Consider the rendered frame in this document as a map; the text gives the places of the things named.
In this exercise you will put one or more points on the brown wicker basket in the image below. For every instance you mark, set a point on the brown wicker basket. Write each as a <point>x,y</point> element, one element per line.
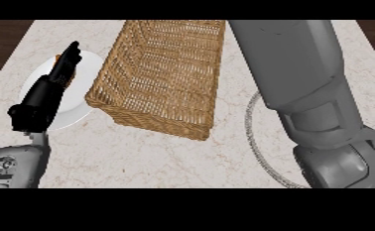
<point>161,79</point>

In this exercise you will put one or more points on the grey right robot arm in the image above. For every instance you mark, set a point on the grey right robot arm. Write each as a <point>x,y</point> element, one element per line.
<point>303,86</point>

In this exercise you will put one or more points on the white round plate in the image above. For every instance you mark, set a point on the white round plate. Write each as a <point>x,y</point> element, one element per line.
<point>80,89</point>

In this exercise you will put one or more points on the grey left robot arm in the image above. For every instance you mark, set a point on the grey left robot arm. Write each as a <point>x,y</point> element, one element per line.
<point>23,165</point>

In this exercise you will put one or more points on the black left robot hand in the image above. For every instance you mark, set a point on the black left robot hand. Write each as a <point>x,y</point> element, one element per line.
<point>42,96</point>

